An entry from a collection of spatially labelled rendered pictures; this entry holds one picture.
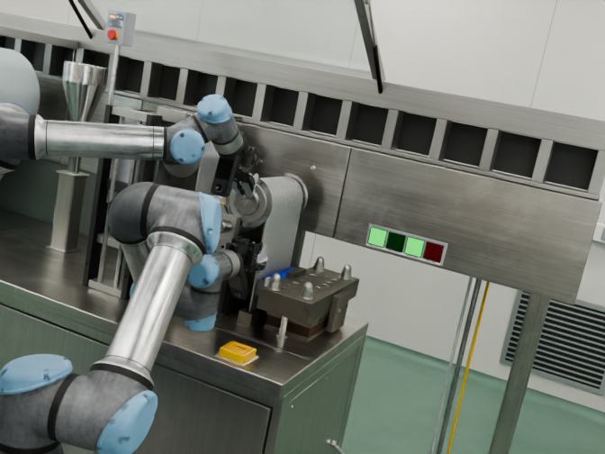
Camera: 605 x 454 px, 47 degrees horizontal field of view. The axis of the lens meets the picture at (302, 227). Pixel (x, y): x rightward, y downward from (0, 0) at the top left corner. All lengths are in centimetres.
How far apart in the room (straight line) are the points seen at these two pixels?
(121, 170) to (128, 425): 103
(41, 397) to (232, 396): 67
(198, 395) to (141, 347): 60
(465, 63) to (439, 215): 246
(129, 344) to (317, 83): 123
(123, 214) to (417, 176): 101
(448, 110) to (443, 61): 242
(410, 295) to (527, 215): 263
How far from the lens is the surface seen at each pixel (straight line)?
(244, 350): 180
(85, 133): 157
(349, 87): 222
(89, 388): 126
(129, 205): 144
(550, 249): 211
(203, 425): 189
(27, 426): 130
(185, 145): 155
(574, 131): 209
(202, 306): 175
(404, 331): 473
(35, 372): 128
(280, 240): 210
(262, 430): 181
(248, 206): 197
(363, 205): 220
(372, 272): 471
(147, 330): 130
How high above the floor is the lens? 159
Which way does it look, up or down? 11 degrees down
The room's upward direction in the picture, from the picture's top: 11 degrees clockwise
